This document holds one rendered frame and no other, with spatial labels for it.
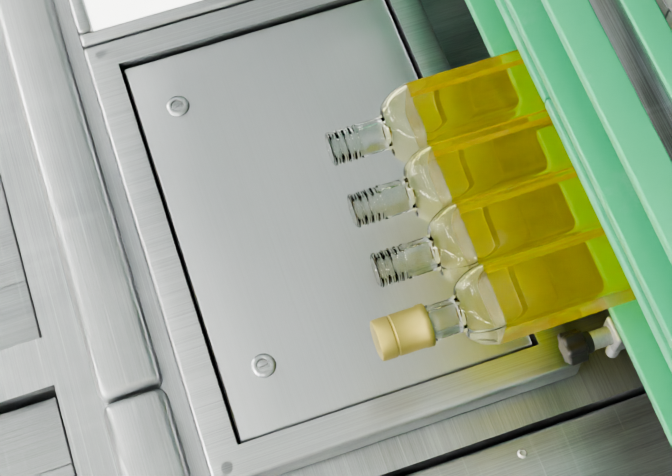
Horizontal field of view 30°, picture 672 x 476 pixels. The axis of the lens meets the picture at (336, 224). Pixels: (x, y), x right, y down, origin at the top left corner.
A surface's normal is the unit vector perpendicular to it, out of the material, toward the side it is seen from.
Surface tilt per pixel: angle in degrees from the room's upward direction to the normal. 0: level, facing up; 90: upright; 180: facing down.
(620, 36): 90
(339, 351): 90
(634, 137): 90
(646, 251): 90
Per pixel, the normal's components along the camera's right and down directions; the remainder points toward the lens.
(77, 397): -0.01, -0.42
